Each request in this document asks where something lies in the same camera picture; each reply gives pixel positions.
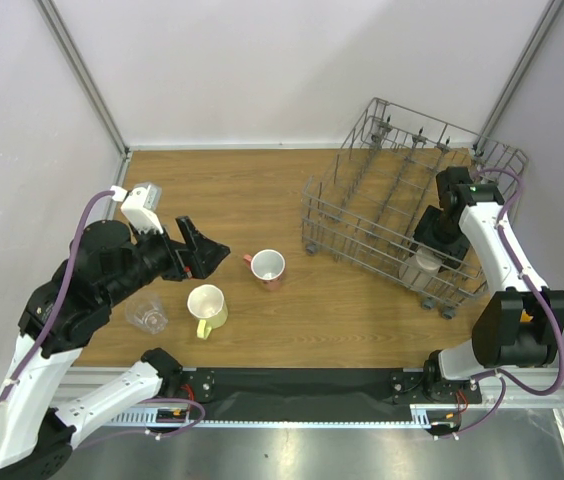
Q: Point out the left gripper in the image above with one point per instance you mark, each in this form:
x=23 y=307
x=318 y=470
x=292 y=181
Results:
x=206 y=256

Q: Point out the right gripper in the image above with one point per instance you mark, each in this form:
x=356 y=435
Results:
x=438 y=239

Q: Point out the beige plastic cup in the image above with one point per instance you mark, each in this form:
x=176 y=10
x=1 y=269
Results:
x=419 y=269

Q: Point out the clear plastic cup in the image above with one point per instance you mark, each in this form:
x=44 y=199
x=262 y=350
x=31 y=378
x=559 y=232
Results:
x=145 y=311

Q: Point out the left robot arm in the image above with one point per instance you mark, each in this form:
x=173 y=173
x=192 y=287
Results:
x=108 y=263

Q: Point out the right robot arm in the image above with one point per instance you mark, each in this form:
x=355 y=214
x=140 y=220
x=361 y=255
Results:
x=518 y=337

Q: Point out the yellow mug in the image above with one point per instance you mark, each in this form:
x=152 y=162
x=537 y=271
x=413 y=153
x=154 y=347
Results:
x=207 y=304

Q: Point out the pink patterned mug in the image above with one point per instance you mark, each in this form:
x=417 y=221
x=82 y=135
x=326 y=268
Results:
x=268 y=266

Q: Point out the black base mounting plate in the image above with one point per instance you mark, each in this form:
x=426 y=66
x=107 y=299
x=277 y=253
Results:
x=394 y=385

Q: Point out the grey wire dish rack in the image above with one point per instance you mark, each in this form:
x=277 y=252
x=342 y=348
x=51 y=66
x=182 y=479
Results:
x=364 y=209

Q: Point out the grey cable duct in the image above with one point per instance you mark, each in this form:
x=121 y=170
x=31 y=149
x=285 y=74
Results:
x=161 y=418

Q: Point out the right aluminium frame post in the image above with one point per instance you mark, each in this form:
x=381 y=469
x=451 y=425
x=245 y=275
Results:
x=529 y=52

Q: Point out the aluminium frame post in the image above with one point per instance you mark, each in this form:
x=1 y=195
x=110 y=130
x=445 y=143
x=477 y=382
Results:
x=529 y=52
x=75 y=60

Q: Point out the left aluminium frame post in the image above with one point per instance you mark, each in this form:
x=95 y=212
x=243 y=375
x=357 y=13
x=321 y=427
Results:
x=75 y=60

